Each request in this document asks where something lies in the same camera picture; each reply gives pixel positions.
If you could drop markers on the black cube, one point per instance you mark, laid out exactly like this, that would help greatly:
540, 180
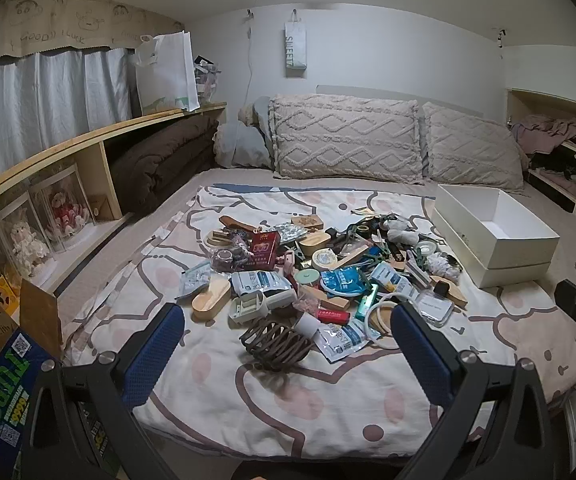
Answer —
442, 288

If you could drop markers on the white storage box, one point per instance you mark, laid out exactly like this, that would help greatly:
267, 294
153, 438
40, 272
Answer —
498, 210

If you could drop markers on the small patterned wooden box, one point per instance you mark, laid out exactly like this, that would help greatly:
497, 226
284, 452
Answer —
308, 221

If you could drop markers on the white tape roll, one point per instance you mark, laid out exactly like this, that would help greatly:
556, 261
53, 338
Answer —
307, 326

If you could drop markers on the pink clip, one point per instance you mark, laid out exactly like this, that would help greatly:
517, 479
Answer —
286, 261

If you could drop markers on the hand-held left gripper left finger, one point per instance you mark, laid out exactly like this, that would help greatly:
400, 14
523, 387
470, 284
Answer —
155, 350

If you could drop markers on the wooden oval lid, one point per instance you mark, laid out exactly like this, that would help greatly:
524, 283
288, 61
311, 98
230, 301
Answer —
210, 302

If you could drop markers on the beige bed sheet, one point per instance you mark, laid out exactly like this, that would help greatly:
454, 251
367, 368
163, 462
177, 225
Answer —
167, 197

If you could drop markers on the small red canister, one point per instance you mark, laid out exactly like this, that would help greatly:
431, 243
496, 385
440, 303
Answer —
333, 316

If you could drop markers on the brown folded duvet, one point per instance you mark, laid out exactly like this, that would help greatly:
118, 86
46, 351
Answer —
162, 160

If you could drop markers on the red doll display box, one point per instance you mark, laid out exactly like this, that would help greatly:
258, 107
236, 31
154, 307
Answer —
65, 207

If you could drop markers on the yellow packet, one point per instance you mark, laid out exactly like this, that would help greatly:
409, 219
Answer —
5, 292

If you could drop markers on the green round disc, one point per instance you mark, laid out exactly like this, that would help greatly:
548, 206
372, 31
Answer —
308, 279

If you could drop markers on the bamboo oval box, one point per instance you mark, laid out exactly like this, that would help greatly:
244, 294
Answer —
315, 245

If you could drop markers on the white round lid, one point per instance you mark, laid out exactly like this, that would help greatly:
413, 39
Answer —
425, 248

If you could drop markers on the white curtain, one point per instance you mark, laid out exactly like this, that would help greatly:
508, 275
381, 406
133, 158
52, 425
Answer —
42, 100

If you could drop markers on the small glass jar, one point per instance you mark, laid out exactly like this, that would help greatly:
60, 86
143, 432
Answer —
220, 259

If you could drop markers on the clear blue plastic packet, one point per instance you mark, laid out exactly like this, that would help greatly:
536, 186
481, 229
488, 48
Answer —
192, 277

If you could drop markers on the clear box of clutter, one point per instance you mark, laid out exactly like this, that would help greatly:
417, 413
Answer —
206, 80

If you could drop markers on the silver blister pack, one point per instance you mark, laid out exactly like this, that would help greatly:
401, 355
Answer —
290, 232

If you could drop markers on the grey plush toy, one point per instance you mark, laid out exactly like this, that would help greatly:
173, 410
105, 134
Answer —
400, 232

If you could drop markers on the beige valance with drawings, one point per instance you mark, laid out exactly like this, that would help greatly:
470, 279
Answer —
67, 25

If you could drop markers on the cork coaster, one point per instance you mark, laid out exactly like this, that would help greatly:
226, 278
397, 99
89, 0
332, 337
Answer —
383, 322

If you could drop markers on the clear plastic card case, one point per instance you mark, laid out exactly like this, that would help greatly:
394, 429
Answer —
433, 307

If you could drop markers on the cream tape roll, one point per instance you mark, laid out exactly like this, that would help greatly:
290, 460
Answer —
325, 259

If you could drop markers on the red cigarette box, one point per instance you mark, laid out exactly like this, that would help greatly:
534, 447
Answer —
262, 252

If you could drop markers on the white yarn bundle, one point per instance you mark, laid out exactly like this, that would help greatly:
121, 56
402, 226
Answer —
440, 265

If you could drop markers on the white doll display box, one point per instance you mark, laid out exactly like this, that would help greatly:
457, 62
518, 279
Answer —
22, 242

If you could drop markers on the black wall hook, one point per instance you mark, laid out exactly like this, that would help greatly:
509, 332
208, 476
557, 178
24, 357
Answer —
500, 35

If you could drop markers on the blue white medicine packet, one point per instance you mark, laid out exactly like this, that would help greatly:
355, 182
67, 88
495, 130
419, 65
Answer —
340, 342
258, 281
388, 277

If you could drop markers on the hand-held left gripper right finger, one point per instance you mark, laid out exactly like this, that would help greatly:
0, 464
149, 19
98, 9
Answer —
423, 350

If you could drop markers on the round bamboo box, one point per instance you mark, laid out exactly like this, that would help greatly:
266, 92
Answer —
217, 239

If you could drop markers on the textured beige pillow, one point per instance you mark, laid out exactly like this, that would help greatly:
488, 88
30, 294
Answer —
468, 150
343, 140

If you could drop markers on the hanging white paper bag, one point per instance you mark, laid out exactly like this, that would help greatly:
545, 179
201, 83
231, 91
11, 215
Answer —
296, 50

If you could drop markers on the white tote bag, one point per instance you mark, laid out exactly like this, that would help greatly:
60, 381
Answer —
165, 70

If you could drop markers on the bright blue pouch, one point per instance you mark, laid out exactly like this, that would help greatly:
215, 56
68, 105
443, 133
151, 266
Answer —
345, 280

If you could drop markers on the grey pillow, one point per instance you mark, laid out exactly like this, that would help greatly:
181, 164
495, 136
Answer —
240, 145

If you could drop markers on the pile of clothes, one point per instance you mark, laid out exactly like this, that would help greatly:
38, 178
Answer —
548, 127

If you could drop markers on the clear bag of pink items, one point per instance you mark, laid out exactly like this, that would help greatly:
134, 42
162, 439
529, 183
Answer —
305, 305

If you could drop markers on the wooden closet shelf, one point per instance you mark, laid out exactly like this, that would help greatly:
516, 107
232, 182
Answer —
518, 105

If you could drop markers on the wooden shelf unit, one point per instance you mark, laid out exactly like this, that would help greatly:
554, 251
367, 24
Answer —
67, 147

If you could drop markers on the wooden block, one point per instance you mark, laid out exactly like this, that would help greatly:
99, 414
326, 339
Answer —
338, 304

